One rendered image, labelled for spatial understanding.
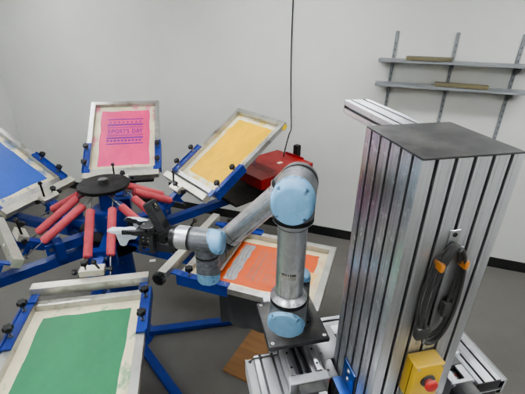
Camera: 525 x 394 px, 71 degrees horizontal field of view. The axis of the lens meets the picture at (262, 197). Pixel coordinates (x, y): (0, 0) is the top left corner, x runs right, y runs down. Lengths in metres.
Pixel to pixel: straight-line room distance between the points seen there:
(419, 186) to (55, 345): 1.66
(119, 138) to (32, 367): 2.04
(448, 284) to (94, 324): 1.56
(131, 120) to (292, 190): 2.73
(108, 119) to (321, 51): 2.04
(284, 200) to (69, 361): 1.27
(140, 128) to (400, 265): 2.87
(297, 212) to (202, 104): 3.39
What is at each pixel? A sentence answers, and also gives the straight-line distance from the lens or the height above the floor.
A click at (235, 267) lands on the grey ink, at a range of 2.18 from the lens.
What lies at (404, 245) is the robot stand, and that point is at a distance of 0.89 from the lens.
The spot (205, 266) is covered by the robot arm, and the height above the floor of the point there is 1.59.
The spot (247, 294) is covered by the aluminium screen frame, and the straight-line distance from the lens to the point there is 1.97.
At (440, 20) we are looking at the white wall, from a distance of 3.68.
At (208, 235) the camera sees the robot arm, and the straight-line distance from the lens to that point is 1.12.
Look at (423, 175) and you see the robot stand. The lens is 0.82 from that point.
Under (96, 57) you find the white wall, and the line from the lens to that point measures 4.95.
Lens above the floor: 2.28
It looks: 26 degrees down
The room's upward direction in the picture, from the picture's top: 1 degrees clockwise
